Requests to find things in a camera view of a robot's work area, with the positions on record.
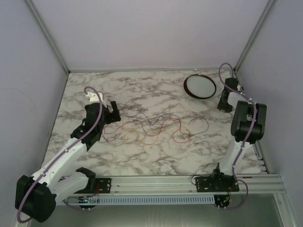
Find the red long wire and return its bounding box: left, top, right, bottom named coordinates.
left=104, top=117, right=191, bottom=143

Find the orange wire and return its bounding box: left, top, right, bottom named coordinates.
left=169, top=106, right=187, bottom=119

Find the purple long wire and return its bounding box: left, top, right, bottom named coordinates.
left=104, top=113, right=210, bottom=142

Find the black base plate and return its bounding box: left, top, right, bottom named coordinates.
left=90, top=177, right=112, bottom=194
left=195, top=175, right=240, bottom=192

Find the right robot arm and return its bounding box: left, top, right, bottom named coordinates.
left=212, top=78, right=267, bottom=192

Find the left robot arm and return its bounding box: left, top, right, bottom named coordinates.
left=15, top=101, right=121, bottom=223

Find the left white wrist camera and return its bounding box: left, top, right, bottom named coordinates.
left=86, top=92, right=104, bottom=104

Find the right aluminium corner post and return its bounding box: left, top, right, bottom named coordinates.
left=233, top=0, right=278, bottom=74

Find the aluminium corner post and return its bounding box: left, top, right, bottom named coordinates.
left=25, top=0, right=70, bottom=75
left=233, top=0, right=278, bottom=74

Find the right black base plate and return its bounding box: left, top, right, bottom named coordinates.
left=195, top=175, right=240, bottom=192

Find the aluminium front rail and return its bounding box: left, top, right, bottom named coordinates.
left=23, top=174, right=285, bottom=195

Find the round brown-rimmed dish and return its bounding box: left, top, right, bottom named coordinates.
left=183, top=74, right=216, bottom=100

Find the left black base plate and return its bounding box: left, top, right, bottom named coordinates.
left=90, top=177, right=112, bottom=194

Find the grey slotted cable duct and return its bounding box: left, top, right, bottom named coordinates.
left=66, top=195, right=215, bottom=206

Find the left aluminium corner post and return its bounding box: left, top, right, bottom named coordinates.
left=25, top=0, right=70, bottom=75

